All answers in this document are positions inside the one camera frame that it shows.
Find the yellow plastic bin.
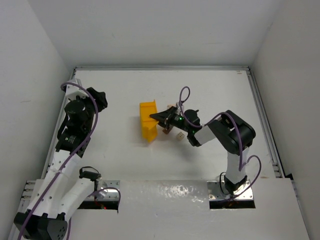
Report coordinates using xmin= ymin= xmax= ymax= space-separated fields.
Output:
xmin=139 ymin=100 xmax=159 ymax=143

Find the beige cube with holes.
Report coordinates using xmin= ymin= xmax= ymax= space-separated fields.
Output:
xmin=176 ymin=132 xmax=185 ymax=141

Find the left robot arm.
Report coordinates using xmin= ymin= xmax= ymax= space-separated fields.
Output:
xmin=14 ymin=86 xmax=108 ymax=240

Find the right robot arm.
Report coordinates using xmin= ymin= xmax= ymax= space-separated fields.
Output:
xmin=149 ymin=106 xmax=256 ymax=195

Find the brown rectangular wood block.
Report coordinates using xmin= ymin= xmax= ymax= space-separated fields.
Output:
xmin=162 ymin=127 xmax=172 ymax=135

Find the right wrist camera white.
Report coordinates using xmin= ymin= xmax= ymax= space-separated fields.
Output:
xmin=176 ymin=101 xmax=184 ymax=111

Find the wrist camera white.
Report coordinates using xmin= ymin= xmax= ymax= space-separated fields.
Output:
xmin=176 ymin=101 xmax=184 ymax=111
xmin=65 ymin=84 xmax=88 ymax=101

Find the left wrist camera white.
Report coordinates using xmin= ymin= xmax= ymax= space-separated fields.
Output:
xmin=65 ymin=84 xmax=88 ymax=101

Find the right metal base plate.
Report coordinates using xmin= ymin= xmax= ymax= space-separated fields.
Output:
xmin=206 ymin=180 xmax=254 ymax=201

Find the metal base plate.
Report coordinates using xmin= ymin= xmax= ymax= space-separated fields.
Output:
xmin=206 ymin=180 xmax=254 ymax=201
xmin=85 ymin=180 xmax=121 ymax=202

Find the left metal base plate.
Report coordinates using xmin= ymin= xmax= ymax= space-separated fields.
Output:
xmin=85 ymin=180 xmax=121 ymax=202

